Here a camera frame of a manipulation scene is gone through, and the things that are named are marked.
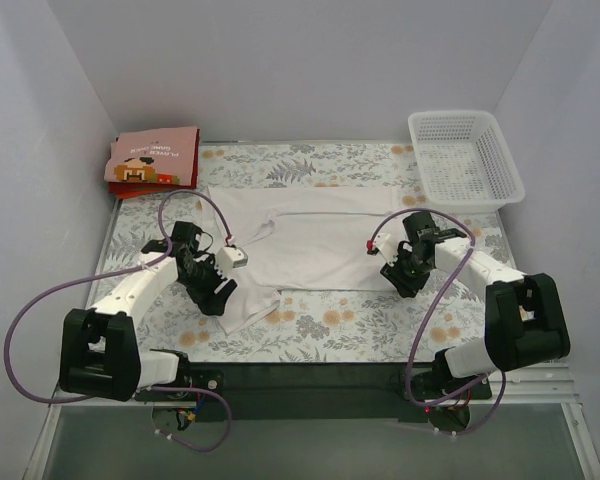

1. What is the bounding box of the white t shirt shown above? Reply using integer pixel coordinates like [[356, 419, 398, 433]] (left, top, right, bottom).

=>
[[202, 186, 399, 334]]

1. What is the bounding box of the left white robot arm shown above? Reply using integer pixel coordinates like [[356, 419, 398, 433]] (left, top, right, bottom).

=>
[[59, 221, 248, 401]]

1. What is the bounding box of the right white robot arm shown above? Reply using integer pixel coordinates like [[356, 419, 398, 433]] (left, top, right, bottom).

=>
[[366, 208, 571, 407]]

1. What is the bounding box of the floral patterned table mat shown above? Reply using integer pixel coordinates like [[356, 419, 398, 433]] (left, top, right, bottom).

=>
[[79, 142, 539, 364]]

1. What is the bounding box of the folded red t shirt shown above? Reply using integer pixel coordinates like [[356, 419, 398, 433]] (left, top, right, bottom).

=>
[[108, 128, 202, 200]]

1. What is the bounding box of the folded pink printed t shirt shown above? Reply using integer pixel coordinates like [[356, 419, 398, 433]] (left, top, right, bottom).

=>
[[103, 127, 201, 187]]

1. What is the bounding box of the white plastic mesh basket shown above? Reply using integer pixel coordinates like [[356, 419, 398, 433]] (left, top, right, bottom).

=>
[[408, 110, 525, 213]]

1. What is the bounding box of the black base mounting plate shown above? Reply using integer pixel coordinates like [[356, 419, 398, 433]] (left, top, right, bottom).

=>
[[134, 359, 492, 426]]

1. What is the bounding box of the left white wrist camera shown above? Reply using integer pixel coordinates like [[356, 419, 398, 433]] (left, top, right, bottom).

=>
[[215, 245, 249, 281]]

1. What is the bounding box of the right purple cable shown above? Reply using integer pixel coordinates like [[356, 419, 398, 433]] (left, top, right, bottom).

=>
[[367, 209, 507, 437]]

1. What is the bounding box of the purple cable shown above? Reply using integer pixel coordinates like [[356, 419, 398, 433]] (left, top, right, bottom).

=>
[[367, 209, 507, 437], [4, 190, 237, 452]]

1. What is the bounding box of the aluminium extrusion rail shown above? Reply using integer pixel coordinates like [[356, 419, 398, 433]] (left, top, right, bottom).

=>
[[26, 363, 600, 479]]

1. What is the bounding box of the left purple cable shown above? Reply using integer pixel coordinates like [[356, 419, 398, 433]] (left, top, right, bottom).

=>
[[4, 190, 237, 452]]

